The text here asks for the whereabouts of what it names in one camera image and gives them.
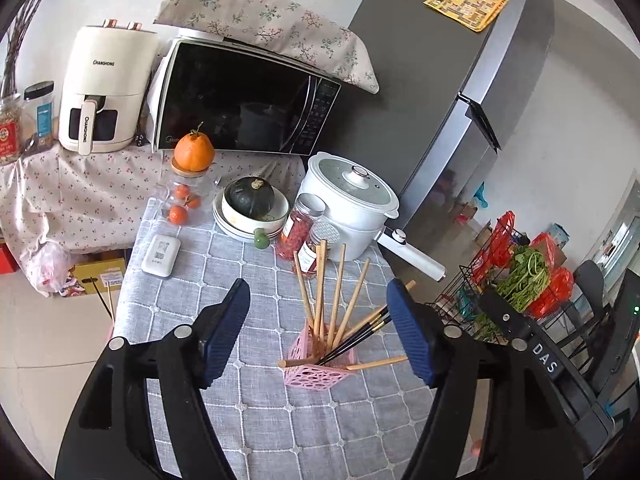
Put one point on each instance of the clear jar with black lid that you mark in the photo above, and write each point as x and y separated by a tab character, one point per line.
40	120

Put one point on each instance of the stack of white plates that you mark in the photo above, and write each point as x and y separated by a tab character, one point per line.
225	225

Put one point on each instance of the glass jar with wooden lid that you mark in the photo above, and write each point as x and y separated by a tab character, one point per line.
189	170

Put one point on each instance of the white air fryer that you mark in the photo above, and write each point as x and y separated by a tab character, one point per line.
110	75

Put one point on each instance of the dark green squash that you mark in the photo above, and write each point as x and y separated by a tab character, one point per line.
250	197

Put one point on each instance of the grey refrigerator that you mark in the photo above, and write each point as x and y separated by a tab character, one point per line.
425	85

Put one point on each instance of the yellow paper sticker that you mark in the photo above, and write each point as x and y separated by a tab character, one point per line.
465	0

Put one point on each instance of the floral cloth cover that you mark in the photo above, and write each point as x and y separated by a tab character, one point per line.
280	25

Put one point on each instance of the red plastic bag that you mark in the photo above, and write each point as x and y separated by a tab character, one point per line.
555	285
502	240

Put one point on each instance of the red box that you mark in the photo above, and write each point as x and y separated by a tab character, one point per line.
6	260

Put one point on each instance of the large orange with stem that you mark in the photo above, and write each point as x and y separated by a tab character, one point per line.
194	152

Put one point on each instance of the jar of red berries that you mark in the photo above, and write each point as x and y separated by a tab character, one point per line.
295	232

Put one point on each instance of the white pot lid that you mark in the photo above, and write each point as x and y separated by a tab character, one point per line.
340	175

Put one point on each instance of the teal plastic item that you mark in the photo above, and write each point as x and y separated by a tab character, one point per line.
480	196

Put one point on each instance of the white electric pot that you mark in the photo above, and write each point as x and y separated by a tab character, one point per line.
350	230

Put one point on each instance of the small green object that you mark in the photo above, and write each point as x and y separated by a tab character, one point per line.
260	240

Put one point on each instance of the jar with silver lid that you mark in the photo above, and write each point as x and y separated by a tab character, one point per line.
312	255

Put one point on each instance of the cardboard box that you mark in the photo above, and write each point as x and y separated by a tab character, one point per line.
100	272

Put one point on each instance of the white flat device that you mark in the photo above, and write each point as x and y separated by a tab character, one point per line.
160	255

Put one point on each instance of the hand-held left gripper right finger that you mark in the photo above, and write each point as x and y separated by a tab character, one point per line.
410	330

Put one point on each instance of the dried branches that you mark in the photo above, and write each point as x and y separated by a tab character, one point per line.
14	50

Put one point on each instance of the pink plastic bag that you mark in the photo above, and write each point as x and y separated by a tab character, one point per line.
45	265

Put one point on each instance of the black microwave oven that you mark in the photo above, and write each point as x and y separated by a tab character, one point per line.
240	100

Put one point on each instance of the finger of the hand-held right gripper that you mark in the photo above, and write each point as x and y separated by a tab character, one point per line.
505	315

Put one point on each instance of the black chopstick with wooden tip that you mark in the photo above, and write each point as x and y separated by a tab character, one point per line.
365	334
360	330

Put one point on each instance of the pink perforated plastic holder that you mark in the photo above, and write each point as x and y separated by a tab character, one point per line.
320	377

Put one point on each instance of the green leafy vegetables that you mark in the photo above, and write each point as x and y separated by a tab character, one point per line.
525	280

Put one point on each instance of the jar with red label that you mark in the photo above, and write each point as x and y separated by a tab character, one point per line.
7	135

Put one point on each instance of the bunch of wooden chopsticks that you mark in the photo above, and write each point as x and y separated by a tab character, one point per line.
322	280

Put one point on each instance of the white bowl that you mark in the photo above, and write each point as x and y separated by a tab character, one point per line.
235	217

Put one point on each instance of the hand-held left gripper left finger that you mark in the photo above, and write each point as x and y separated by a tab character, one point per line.
227	330

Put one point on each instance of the grey quilted tablecloth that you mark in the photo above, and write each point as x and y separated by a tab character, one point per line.
280	435

